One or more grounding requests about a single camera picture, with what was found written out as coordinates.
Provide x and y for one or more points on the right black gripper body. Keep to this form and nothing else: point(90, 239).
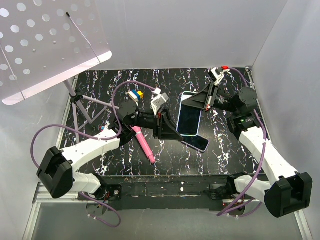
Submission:
point(221, 101)

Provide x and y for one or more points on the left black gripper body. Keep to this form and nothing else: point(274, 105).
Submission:
point(147, 120)

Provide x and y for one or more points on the phone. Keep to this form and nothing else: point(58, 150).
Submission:
point(189, 117)
point(197, 142)

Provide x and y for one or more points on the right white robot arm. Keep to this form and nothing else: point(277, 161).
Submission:
point(276, 183)

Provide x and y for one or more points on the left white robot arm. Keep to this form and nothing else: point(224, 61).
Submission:
point(58, 170)

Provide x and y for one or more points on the pink marker pen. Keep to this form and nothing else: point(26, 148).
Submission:
point(143, 143)

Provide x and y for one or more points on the white blue yellow toy blocks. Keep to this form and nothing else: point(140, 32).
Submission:
point(136, 96)

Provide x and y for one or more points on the perforated white music stand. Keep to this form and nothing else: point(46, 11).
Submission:
point(46, 42)

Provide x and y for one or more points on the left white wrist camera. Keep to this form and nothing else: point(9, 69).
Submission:
point(159, 99)

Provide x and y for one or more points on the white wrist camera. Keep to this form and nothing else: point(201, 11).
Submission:
point(217, 74)
point(159, 99)

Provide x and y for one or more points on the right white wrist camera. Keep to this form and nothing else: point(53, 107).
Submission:
point(217, 74)

